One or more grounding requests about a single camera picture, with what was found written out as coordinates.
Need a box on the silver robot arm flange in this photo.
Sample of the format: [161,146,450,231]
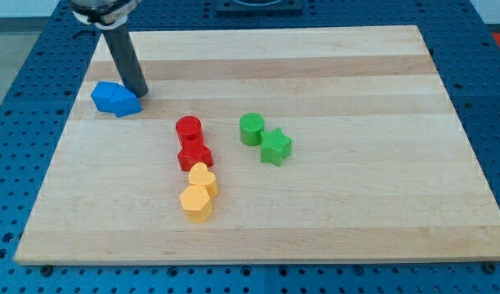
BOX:
[69,0,142,30]

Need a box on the green cylinder block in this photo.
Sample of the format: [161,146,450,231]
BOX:
[239,113,265,146]

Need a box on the green star block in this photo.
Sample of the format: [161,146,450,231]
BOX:
[261,127,292,167]

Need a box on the light wooden board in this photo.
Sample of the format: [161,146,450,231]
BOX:
[15,25,500,265]

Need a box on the red star block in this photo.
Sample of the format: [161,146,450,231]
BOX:
[177,139,213,172]

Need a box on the yellow heart block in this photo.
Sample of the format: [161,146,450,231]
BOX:
[189,163,219,198]

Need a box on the red cylinder block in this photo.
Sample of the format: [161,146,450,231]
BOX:
[176,116,204,146]

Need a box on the yellow pentagon block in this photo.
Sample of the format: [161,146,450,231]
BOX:
[179,185,212,223]

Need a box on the blue pentagon block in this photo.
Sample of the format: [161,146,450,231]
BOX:
[109,84,142,118]

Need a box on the blue cube block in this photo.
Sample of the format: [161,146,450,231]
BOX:
[91,82,119,113]

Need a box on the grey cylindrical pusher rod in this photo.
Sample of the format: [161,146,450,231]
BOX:
[103,24,149,98]

